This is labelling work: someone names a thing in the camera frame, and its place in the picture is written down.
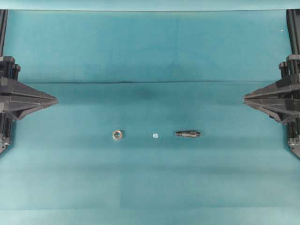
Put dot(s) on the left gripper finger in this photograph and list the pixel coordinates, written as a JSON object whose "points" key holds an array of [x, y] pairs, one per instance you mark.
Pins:
{"points": [[18, 110], [12, 87]]}

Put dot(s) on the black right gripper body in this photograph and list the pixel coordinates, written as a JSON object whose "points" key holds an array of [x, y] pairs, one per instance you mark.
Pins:
{"points": [[291, 69]]}

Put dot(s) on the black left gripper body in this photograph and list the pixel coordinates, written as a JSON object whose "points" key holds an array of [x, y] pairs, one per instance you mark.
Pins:
{"points": [[8, 69]]}

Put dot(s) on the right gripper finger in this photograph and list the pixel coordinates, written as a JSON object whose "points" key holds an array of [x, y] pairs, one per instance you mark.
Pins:
{"points": [[281, 110], [280, 89]]}

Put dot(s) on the black right frame rail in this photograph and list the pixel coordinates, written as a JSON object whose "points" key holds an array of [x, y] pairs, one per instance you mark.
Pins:
{"points": [[293, 24]]}

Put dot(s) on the dark threaded metal shaft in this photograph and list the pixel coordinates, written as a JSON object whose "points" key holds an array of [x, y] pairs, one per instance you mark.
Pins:
{"points": [[188, 133]]}

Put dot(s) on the silver metal washer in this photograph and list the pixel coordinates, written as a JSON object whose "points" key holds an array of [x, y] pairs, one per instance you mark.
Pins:
{"points": [[117, 135]]}

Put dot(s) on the black frame rail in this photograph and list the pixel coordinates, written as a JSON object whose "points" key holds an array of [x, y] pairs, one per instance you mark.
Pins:
{"points": [[293, 24], [3, 25]]}

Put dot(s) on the black left frame rail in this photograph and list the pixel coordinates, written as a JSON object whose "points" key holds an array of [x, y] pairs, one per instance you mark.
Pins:
{"points": [[3, 25]]}

